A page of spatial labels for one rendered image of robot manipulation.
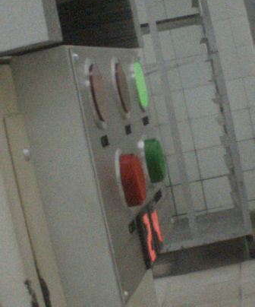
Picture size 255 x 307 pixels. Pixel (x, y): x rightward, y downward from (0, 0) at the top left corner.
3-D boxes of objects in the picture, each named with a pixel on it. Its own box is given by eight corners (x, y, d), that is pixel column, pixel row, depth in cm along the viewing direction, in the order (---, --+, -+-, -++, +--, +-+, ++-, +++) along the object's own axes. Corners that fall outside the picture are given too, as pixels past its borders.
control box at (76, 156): (63, 320, 46) (5, 58, 45) (131, 236, 70) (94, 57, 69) (130, 311, 45) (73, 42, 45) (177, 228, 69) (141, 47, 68)
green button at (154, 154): (140, 188, 61) (130, 144, 60) (146, 182, 64) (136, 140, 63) (163, 184, 60) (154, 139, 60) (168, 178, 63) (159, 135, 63)
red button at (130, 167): (114, 213, 51) (102, 160, 51) (123, 204, 54) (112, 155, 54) (142, 208, 51) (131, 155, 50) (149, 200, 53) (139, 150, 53)
